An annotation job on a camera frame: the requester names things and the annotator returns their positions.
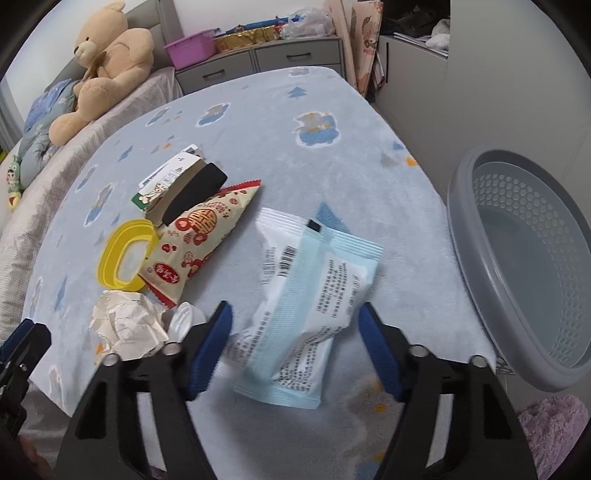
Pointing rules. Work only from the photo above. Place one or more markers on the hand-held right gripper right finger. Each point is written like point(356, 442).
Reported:
point(378, 350)

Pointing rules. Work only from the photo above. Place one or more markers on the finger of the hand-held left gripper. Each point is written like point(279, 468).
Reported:
point(16, 333)
point(37, 344)

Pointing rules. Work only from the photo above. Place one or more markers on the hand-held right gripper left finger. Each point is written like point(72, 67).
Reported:
point(210, 350)

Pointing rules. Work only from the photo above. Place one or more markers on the white plastic piece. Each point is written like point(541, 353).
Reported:
point(184, 321)

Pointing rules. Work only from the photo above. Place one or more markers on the light blue packet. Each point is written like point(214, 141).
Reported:
point(323, 295)

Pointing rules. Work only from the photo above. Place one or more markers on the white paper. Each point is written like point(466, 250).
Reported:
point(124, 323)

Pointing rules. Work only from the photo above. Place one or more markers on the red patterned snack packet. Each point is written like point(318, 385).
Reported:
point(203, 226)

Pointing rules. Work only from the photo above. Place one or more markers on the white barcode packet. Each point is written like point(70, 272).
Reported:
point(272, 240)

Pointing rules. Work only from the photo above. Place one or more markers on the black foam strip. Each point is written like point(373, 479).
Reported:
point(198, 184)

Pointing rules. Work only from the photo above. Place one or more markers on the small white green carton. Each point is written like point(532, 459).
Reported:
point(161, 184)

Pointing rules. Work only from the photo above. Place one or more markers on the grey perforated plastic basket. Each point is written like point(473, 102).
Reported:
point(531, 240)

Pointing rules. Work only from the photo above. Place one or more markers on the small doll toy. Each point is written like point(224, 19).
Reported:
point(14, 177)

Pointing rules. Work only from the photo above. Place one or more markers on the blue printed blanket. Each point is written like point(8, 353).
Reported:
point(323, 184)

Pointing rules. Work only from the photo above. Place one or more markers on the blue patterned pillow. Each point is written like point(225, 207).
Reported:
point(41, 124)

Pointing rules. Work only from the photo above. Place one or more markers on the white wardrobe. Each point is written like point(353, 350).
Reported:
point(415, 92)

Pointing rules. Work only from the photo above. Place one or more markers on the beige teddy bear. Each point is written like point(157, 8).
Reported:
point(111, 55)

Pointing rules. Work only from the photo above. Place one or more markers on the purple plastic basket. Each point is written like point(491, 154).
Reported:
point(189, 48)

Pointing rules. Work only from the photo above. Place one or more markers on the grey drawer cabinet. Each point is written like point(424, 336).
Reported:
point(295, 57)

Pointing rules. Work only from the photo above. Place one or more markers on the pink cartoon folded mat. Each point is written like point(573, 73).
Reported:
point(367, 46)

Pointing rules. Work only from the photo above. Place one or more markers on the gold gift box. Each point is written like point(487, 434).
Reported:
point(244, 39)

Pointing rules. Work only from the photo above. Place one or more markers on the white cloth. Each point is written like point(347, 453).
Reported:
point(438, 39)

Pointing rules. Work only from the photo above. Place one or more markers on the beige leaning board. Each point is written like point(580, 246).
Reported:
point(339, 27)

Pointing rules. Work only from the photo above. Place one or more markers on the grey bed headboard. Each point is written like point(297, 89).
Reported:
point(157, 27)

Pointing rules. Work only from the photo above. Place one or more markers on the blue patterned paper roll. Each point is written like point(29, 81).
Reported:
point(263, 22)

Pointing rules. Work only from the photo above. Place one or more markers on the black bag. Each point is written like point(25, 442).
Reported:
point(406, 18)

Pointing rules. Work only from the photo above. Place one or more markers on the clear plastic bag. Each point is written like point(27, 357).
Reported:
point(307, 23)

